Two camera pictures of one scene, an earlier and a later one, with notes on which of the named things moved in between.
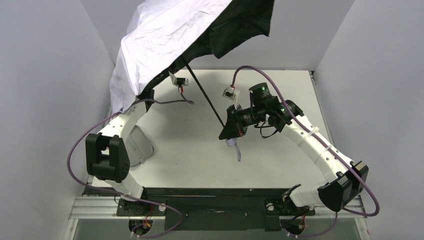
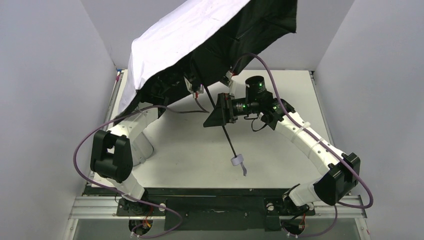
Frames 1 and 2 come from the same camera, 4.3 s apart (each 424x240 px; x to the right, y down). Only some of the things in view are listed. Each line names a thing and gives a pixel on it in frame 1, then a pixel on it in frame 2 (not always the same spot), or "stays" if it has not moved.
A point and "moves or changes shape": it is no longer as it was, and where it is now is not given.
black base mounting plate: [214, 209] stays
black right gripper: [235, 120] to [226, 108]
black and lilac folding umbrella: [161, 35] moves or changes shape
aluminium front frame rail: [105, 208] stays
